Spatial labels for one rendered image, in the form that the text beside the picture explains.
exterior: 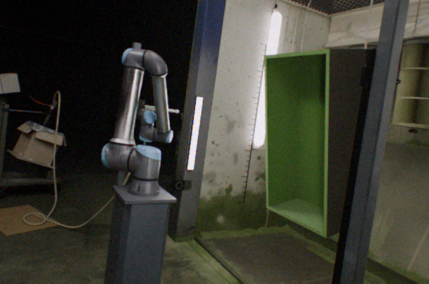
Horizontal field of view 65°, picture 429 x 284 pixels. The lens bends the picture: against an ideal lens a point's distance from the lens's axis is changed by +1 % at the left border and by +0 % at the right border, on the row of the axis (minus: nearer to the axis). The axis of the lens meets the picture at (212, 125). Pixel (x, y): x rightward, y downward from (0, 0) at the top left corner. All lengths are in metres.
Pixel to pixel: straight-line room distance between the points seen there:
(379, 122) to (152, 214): 1.34
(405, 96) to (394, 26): 2.12
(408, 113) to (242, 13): 1.62
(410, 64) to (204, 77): 1.71
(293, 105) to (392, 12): 1.75
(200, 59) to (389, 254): 2.16
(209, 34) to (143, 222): 1.66
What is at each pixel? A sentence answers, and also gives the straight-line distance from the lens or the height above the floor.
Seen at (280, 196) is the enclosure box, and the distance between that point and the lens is 2.86.
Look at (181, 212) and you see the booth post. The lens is 2.98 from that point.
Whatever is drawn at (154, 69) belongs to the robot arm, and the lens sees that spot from 2.05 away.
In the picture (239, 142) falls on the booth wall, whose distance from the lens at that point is 3.10.
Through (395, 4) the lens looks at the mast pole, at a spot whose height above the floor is 1.56.
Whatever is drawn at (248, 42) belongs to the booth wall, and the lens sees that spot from 3.12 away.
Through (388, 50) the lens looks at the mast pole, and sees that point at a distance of 1.11.
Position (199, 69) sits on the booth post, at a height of 1.50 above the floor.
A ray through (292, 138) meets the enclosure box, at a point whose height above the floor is 1.03.
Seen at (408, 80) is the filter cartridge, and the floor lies 1.63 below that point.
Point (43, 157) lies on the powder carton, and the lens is 4.06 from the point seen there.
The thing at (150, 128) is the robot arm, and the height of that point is 0.99.
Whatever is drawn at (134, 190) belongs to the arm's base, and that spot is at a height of 0.67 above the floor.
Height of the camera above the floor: 1.20
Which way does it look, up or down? 3 degrees down
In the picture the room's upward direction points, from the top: 8 degrees clockwise
